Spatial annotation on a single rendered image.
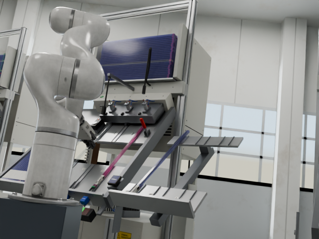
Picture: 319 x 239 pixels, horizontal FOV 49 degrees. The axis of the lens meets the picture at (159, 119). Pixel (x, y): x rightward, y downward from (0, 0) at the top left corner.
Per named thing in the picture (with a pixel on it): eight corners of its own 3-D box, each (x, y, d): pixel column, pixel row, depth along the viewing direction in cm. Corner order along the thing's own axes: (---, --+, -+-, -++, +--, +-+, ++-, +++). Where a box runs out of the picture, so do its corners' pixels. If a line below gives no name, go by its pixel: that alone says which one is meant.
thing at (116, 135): (147, 151, 172) (145, 142, 169) (49, 144, 203) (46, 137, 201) (173, 115, 196) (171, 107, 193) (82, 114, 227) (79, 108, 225)
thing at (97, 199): (107, 208, 143) (101, 195, 140) (0, 190, 175) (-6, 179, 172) (108, 206, 144) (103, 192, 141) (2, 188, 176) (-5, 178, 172)
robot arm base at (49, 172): (68, 206, 87) (80, 134, 91) (-6, 197, 88) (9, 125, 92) (85, 204, 106) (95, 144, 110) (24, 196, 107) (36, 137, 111)
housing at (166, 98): (171, 121, 193) (164, 99, 187) (100, 120, 217) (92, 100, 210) (176, 114, 199) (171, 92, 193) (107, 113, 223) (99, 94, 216)
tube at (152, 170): (127, 201, 126) (126, 198, 126) (125, 200, 127) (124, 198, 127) (189, 132, 163) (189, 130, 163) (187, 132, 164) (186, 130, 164)
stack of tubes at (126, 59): (169, 78, 194) (175, 33, 199) (96, 81, 218) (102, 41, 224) (179, 85, 205) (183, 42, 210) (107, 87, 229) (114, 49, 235)
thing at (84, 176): (107, 201, 143) (104, 195, 142) (0, 184, 175) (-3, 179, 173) (128, 171, 157) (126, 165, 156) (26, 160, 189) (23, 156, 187)
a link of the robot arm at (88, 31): (44, 101, 102) (100, 111, 106) (48, 66, 95) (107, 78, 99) (67, 30, 142) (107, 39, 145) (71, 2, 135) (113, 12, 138)
